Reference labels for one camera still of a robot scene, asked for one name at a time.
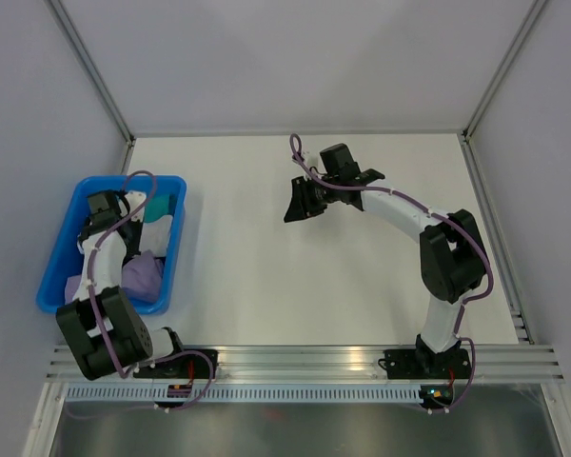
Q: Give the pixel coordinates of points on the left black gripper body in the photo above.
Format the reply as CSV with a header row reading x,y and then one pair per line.
x,y
132,242

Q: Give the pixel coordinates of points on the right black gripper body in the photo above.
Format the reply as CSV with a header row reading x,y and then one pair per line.
x,y
335,179

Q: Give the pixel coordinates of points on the purple t-shirt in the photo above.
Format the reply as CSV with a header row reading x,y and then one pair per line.
x,y
140,278

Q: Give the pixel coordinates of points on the teal rolled t-shirt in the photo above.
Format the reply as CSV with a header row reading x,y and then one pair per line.
x,y
160,206

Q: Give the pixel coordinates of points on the white rolled t-shirt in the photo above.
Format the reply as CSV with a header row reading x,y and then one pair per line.
x,y
154,237

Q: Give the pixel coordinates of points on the blue plastic bin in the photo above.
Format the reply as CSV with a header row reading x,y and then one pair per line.
x,y
66,260

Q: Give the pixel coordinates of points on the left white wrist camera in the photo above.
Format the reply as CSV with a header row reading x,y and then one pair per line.
x,y
133,200

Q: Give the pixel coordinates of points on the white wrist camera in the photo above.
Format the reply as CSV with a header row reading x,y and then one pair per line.
x,y
310,159
133,200

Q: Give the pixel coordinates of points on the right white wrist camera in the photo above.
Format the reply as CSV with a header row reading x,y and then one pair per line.
x,y
310,159

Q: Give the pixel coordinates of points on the left aluminium frame post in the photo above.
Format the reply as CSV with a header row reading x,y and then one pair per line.
x,y
67,26

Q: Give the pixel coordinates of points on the aluminium frame post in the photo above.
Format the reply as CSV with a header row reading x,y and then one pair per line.
x,y
509,59
67,26

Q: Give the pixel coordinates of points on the aluminium rail base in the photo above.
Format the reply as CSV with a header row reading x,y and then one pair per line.
x,y
495,364

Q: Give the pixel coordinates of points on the slotted white cable duct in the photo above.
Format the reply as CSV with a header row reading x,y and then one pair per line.
x,y
316,394

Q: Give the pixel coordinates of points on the right aluminium frame post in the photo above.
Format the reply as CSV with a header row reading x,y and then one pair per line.
x,y
509,59

